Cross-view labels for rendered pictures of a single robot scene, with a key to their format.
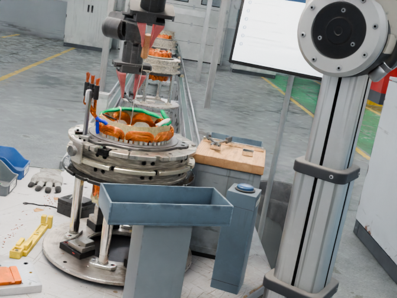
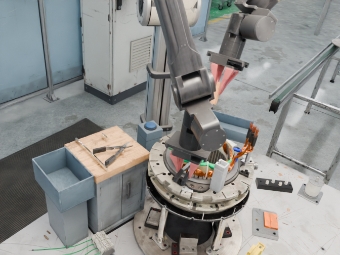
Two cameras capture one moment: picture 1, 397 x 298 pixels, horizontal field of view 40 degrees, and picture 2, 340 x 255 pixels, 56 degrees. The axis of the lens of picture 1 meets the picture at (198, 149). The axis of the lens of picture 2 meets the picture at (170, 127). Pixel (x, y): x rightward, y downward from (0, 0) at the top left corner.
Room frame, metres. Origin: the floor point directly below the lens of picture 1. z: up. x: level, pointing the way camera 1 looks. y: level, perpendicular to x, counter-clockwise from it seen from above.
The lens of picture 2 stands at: (2.00, 0.55, 1.71)
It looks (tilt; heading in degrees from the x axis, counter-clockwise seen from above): 34 degrees down; 218
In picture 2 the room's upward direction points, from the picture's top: 7 degrees clockwise
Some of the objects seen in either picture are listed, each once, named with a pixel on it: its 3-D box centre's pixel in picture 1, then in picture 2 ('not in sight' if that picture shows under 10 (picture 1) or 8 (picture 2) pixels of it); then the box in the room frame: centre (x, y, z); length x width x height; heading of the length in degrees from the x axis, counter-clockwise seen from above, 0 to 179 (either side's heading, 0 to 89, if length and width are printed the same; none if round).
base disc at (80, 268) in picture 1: (119, 247); (187, 224); (1.33, 0.16, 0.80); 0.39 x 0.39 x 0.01
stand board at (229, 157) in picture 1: (230, 155); (107, 151); (1.48, -0.09, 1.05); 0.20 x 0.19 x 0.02; 174
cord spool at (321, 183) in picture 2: not in sight; (313, 186); (0.80, 0.42, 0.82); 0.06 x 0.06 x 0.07
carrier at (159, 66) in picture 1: (153, 80); not in sight; (3.61, 0.37, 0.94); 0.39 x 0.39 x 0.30
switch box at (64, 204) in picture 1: (76, 206); not in sight; (1.54, 0.33, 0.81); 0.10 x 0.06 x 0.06; 62
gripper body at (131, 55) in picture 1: (133, 55); (192, 137); (1.48, 0.21, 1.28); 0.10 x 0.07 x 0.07; 107
